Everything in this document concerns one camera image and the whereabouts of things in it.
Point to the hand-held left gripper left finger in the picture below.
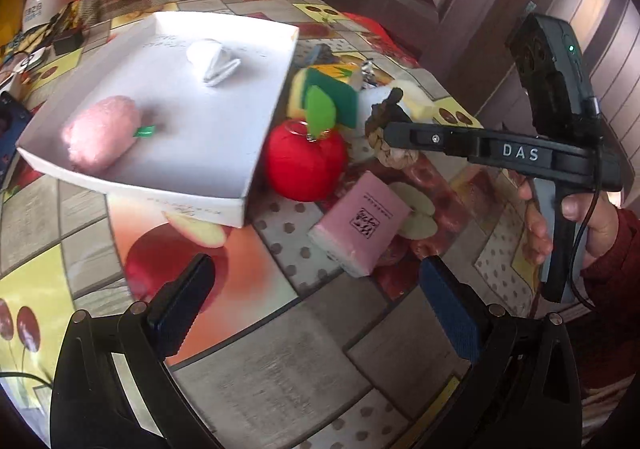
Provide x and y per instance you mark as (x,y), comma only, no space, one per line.
(180,310)

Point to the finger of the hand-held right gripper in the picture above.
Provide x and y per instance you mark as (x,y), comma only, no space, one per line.
(430,139)

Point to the pink tissue packet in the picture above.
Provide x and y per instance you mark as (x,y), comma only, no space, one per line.
(360,224)

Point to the red plastic bag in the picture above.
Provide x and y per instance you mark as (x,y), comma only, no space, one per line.
(380,36)

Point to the person's right hand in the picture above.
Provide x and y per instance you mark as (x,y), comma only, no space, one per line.
(595,224)

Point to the smartphone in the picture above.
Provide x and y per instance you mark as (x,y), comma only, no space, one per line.
(12,129)

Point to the black charger block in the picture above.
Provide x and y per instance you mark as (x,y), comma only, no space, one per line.
(67,43)

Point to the blue scrunchie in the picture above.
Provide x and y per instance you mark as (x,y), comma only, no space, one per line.
(320,53)

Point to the fruit print tablecloth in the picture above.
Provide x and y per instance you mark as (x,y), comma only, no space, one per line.
(280,354)

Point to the black white scrunchie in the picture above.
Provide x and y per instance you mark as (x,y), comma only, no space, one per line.
(367,71)

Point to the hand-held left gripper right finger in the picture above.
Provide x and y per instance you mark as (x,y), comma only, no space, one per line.
(450,311)

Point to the white cloth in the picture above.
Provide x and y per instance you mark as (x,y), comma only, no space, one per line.
(210,59)

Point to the pink fluffy peach plush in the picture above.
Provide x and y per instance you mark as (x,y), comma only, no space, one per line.
(100,134)

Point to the person's right forearm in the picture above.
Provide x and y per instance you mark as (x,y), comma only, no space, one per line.
(617,289)

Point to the yellow green sponge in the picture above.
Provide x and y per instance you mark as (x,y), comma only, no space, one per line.
(342,101)

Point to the white helmet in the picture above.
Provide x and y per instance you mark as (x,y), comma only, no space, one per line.
(42,4)

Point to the white cardboard box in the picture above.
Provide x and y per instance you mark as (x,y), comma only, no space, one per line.
(200,129)

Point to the red apple plush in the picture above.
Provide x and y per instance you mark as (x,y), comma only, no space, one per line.
(305,164)

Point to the cream foam piece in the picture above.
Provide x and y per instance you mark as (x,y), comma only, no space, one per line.
(420,104)

